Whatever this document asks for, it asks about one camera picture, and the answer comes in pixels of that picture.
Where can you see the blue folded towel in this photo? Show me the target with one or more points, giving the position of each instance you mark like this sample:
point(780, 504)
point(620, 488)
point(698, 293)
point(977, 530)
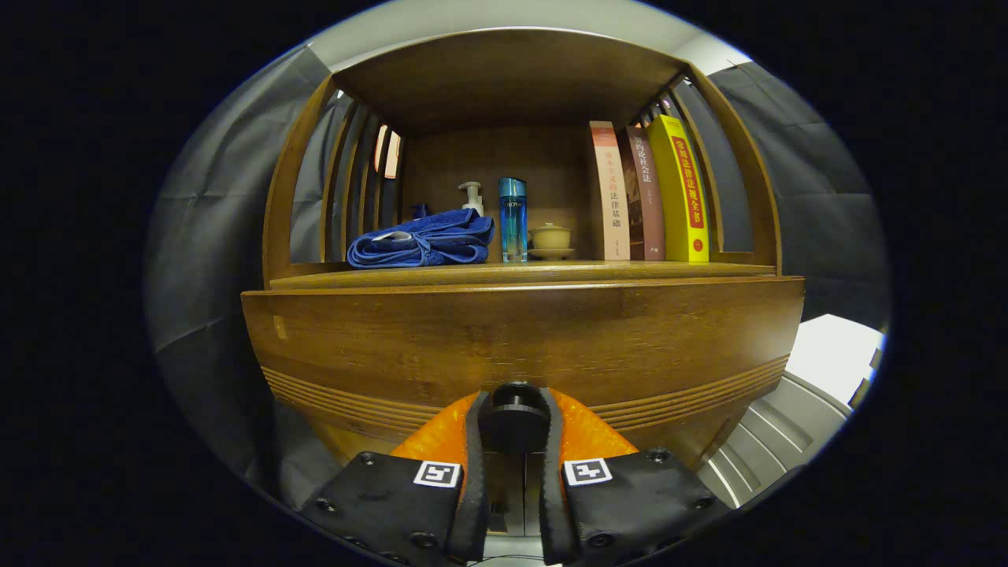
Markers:
point(425, 240)

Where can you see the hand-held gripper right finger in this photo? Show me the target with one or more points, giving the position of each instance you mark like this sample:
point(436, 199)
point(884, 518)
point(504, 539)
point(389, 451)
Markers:
point(551, 512)

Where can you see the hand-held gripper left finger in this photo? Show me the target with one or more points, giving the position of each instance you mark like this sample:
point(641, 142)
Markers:
point(472, 504)

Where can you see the wooden countertop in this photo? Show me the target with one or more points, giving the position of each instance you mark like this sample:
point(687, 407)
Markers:
point(551, 272)

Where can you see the brown book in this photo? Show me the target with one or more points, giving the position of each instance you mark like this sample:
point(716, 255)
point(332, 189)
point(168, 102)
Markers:
point(647, 205)

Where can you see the yellow book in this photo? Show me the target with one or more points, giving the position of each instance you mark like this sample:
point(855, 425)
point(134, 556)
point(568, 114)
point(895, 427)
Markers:
point(681, 197)

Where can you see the pink and white book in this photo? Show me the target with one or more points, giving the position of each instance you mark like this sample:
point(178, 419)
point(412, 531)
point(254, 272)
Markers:
point(610, 197)

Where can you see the black round drawer knob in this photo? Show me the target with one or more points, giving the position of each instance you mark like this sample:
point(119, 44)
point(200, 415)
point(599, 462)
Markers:
point(513, 421)

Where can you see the beige lidded teacup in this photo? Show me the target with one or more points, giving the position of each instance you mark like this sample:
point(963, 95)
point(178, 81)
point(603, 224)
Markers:
point(550, 236)

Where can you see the tall blue transparent bottle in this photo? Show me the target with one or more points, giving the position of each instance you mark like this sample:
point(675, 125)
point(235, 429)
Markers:
point(513, 228)

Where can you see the wooden drawer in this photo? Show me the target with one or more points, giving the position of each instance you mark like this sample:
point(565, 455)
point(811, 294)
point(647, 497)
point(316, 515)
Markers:
point(512, 339)

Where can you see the wooden cabinet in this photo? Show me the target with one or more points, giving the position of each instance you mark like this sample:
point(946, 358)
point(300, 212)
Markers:
point(488, 165)

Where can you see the small white blue-capped bottle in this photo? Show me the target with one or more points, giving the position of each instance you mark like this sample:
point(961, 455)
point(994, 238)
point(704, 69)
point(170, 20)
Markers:
point(420, 210)

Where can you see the white pump bottle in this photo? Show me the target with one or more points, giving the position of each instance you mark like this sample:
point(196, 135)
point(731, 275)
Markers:
point(472, 201)

